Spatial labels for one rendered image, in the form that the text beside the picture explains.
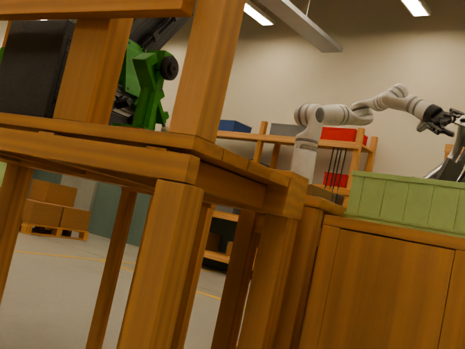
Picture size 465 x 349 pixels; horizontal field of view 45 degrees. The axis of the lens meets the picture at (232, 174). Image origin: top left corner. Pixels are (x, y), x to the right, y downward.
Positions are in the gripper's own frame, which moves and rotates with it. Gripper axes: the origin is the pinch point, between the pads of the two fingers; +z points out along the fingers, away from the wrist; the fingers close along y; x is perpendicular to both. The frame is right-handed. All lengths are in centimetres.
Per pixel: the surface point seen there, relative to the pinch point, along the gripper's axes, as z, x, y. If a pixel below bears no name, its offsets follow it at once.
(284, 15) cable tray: -395, 166, 231
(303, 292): -2, 33, -75
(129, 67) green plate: -80, -32, -88
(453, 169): 14.4, -3.0, -23.1
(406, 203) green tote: 12.6, 0.6, -43.0
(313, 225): -11, 16, -62
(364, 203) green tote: 0.2, 5.5, -49.0
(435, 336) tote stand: 45, 15, -66
